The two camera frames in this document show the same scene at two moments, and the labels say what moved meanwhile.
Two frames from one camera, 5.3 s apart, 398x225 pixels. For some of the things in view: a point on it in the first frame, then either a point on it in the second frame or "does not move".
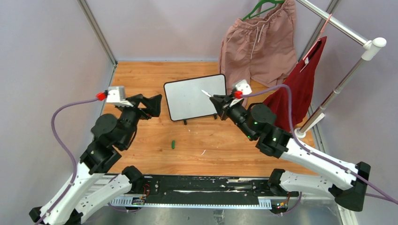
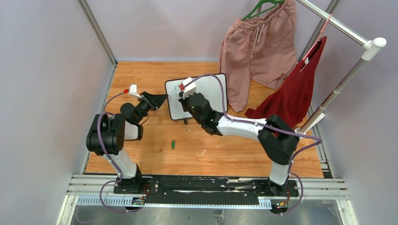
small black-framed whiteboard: [186, 100] does not move
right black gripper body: [238, 114] to [187, 107]
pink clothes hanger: [318, 41] does not move
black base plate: [157, 186] does not move
